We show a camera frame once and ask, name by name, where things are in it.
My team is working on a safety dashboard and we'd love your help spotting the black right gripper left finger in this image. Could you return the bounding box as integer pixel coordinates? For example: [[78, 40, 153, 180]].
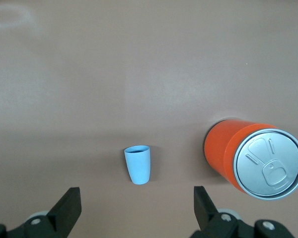
[[0, 187, 82, 238]]

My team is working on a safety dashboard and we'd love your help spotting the orange can with silver lid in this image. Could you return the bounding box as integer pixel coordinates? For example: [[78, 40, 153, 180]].
[[203, 119, 298, 200]]

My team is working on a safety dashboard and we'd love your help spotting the light blue plastic cup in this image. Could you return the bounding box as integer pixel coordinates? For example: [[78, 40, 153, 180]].
[[124, 145, 151, 185]]

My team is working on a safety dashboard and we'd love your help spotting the brown table mat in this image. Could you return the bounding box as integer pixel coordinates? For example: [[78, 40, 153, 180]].
[[0, 0, 298, 238]]

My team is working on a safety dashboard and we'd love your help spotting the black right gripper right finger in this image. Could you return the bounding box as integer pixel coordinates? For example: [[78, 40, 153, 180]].
[[192, 185, 293, 238]]

